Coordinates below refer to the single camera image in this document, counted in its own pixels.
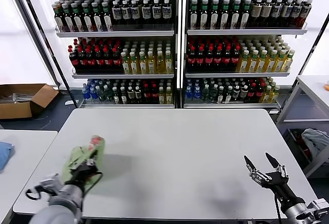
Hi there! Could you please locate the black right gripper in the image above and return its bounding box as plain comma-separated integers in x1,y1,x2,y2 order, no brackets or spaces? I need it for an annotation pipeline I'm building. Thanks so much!
243,152,306,211

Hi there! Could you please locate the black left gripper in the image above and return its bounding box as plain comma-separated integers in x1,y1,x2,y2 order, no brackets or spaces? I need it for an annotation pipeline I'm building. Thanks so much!
68,157,103,188

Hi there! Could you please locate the green t-shirt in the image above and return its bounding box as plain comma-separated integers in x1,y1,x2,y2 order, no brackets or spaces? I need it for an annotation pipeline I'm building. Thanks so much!
62,135,106,191

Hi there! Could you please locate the light blue clothes pile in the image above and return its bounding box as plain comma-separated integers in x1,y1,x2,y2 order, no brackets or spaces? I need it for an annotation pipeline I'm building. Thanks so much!
301,128,329,158

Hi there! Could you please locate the red bag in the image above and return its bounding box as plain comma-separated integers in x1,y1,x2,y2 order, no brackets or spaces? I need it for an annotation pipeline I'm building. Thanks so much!
295,130,313,158

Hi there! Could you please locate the red cap cola bottle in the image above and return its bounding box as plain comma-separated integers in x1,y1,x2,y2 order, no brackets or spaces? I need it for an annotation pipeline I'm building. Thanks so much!
68,45,79,73
151,84,159,105
103,47,114,73
214,46,224,72
86,47,97,73
95,47,105,73
223,46,233,72
143,84,152,105
231,45,242,72
113,47,123,73
77,47,88,73
256,83,265,103
187,45,198,72
248,83,258,103
196,46,207,72
205,46,215,72

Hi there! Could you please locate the blue folded cloth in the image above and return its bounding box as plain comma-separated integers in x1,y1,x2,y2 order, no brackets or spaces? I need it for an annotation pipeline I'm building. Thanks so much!
0,141,15,172

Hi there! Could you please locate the brown cardboard box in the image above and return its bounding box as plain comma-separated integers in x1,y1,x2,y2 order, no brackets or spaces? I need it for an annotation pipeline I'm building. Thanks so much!
0,83,59,120

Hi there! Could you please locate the metal rods bundle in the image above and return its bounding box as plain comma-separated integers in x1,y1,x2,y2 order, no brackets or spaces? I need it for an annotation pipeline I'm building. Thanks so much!
0,93,34,104

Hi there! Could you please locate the grey metal side table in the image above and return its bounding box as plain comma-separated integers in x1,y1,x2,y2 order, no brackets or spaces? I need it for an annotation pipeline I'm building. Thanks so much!
276,74,329,178

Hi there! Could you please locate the thin black upright pole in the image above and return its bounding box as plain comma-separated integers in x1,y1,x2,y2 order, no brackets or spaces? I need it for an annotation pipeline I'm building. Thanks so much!
21,0,80,108

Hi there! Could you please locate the dark grey window pillar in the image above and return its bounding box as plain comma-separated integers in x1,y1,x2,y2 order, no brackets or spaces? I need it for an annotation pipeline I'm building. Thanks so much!
298,12,329,78
7,0,63,89

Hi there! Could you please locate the grey metal bottle shelf unit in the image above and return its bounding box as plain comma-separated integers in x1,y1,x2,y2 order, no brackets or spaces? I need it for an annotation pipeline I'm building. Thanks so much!
36,0,181,109
181,0,309,109

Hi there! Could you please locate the green cap tea bottle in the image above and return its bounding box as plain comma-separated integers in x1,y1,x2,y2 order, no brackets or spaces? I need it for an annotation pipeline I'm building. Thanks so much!
82,2,94,33
71,2,84,33
53,2,66,33
63,2,75,33
189,0,200,29
231,0,243,29
92,1,104,32
221,0,232,29
242,0,253,29
210,0,221,29
102,1,114,32
199,0,210,29

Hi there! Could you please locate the blue label dark bottle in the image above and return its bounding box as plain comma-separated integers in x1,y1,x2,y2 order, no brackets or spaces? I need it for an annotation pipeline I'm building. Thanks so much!
131,0,141,29
112,0,122,29
162,0,173,29
152,0,163,29
272,0,284,28
121,0,132,29
292,0,304,28
141,0,152,29
282,0,294,28

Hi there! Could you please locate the beige label dark bottle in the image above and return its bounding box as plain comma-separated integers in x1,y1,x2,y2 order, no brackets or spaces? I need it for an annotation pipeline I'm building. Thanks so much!
263,0,275,28
251,0,263,28

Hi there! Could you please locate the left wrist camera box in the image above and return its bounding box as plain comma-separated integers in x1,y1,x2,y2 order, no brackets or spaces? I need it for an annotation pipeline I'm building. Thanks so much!
38,174,62,191

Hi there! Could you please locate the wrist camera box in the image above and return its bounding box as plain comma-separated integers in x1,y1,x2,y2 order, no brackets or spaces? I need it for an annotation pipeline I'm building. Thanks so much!
307,197,329,214
38,174,62,191

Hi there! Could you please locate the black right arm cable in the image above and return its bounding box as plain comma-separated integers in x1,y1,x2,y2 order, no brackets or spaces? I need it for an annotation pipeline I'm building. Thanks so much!
273,195,280,220

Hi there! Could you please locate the black camera cable loop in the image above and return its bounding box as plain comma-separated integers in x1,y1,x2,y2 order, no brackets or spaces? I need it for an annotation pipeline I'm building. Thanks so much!
25,187,43,201

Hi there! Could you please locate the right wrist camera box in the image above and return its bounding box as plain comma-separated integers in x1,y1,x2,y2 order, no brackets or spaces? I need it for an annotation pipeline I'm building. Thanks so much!
307,197,329,214

